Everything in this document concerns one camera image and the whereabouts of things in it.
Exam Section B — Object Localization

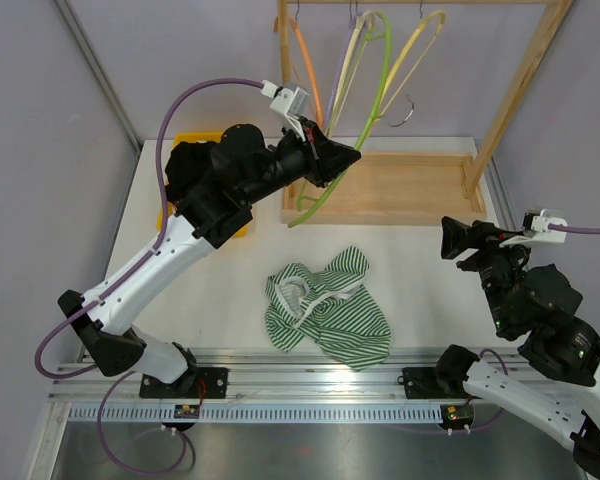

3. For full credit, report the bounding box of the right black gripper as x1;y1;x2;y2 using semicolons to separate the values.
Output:
439;215;536;332

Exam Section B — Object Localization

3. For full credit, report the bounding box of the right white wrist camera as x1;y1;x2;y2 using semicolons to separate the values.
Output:
500;208;567;248

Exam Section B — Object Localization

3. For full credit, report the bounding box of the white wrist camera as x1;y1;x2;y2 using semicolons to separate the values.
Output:
500;208;567;248
261;80;310;140

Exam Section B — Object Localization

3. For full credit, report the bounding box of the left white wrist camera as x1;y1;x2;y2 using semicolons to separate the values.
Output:
261;80;310;140

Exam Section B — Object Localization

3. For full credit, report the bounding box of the green white striped tank top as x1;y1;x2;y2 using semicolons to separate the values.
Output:
264;246;392;371

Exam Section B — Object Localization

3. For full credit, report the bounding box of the black tank top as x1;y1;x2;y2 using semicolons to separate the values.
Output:
165;141;216;203

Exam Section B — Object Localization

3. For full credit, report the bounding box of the wooden clothes rack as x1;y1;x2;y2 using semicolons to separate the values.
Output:
281;1;571;226

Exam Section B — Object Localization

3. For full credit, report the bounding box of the purple hanger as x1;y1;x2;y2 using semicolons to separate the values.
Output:
325;1;358;128

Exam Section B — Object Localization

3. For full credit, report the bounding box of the aluminium rail base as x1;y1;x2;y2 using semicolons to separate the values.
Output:
48;349;462;424

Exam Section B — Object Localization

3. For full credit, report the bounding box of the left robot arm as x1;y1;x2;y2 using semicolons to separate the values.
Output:
58;118;361;399

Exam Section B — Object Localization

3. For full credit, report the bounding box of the yellow hanger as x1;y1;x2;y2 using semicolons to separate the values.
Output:
379;9;447;116

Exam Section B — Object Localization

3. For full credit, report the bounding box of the purple floor cable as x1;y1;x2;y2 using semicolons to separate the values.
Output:
97;372;197;474

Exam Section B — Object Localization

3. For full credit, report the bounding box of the cream hanger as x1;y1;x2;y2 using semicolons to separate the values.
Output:
327;10;375;133

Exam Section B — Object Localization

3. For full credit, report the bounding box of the orange hanger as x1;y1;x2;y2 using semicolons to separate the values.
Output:
273;0;325;127

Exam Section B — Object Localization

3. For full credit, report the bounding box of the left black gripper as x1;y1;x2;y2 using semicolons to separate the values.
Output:
240;116;360;206

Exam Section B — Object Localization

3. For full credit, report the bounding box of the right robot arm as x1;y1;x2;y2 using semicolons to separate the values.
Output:
433;209;600;479

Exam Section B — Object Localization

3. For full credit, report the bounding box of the yellow plastic bin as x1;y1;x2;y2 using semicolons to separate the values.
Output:
156;131;222;232

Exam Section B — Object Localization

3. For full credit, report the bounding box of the green hanger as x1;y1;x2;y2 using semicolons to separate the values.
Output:
287;11;391;228

